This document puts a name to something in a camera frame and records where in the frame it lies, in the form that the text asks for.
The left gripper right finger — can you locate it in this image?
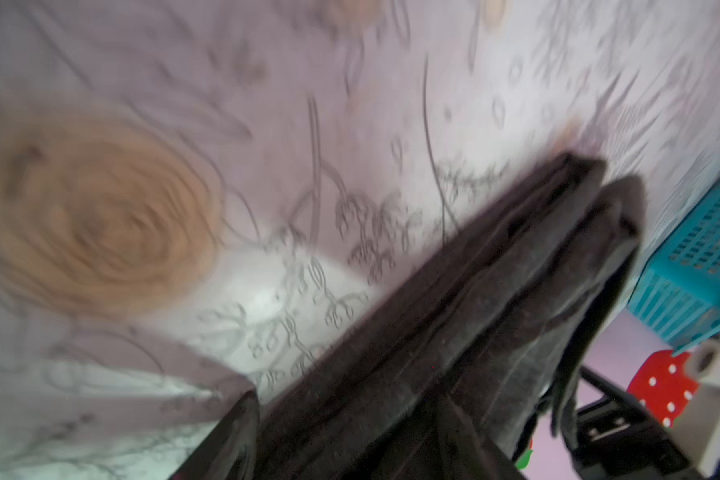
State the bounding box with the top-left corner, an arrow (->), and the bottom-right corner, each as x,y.
436,395 -> 522,480

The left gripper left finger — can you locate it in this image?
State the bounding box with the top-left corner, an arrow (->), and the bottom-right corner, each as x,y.
169,391 -> 260,480

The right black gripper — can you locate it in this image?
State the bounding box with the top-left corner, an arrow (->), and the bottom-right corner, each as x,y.
570,367 -> 701,480

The dark grey pinstripe shirt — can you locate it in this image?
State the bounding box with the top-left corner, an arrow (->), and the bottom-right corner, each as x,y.
255,153 -> 646,479

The teal plastic basket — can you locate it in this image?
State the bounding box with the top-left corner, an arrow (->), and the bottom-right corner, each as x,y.
627,180 -> 720,355

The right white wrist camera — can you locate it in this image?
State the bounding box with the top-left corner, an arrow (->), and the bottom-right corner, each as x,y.
671,339 -> 720,477

